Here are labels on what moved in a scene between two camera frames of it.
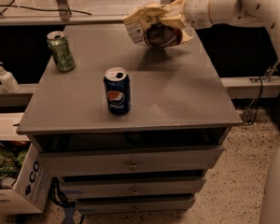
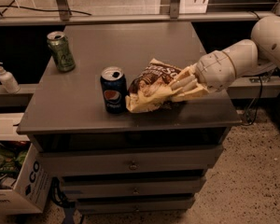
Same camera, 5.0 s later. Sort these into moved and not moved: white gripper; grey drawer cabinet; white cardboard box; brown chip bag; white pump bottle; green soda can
Moved: brown chip bag; white gripper
Not moved: white pump bottle; white cardboard box; green soda can; grey drawer cabinet
